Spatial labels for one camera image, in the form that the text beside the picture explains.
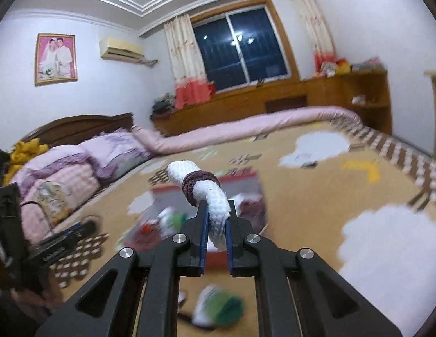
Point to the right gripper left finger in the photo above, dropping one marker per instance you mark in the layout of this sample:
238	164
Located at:
136	292

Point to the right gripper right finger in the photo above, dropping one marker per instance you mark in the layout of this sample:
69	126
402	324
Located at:
298	293

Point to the green white sock roll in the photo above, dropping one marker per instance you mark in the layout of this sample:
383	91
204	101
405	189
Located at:
217	307

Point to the maroon knitted sock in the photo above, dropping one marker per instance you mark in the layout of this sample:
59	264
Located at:
255	212

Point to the white sock roll maroon band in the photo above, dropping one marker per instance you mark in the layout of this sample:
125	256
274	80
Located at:
198	185

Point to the left hand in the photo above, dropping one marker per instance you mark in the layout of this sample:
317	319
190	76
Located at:
39	307

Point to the pink checkered cartoon pillow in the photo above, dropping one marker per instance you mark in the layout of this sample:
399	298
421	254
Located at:
52	186

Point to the red white cardboard box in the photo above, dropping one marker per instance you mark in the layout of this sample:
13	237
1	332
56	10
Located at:
168	209

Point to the yellow plush toy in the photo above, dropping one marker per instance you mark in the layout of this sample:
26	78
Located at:
22	153

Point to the dark wooden headboard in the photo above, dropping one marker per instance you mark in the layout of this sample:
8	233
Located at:
75	130

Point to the pink purple pillow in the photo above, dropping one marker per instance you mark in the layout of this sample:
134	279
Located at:
114	154

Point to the pink rolled quilt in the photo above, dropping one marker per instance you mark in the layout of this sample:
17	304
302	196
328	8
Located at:
239	129

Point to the pile of clothes on cabinet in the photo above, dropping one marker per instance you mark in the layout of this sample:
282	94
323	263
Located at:
164	104

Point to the framed wedding photo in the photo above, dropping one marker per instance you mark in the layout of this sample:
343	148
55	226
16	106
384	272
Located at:
55	59

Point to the long wooden cabinet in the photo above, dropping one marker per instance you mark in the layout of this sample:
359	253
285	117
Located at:
365	93

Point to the left floral curtain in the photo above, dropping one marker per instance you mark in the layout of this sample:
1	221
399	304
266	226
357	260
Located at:
190	81

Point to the floral curtain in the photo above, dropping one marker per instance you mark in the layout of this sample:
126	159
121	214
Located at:
190	81
317	30

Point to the colourful items on cabinet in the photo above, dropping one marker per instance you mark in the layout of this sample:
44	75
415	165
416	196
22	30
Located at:
331	68

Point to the right floral curtain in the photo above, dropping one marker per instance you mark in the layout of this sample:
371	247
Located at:
317	30

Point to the wall air conditioner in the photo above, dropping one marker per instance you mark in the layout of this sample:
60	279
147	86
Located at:
114	49

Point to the window with wooden frame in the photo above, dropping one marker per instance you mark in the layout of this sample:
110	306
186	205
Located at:
244	44

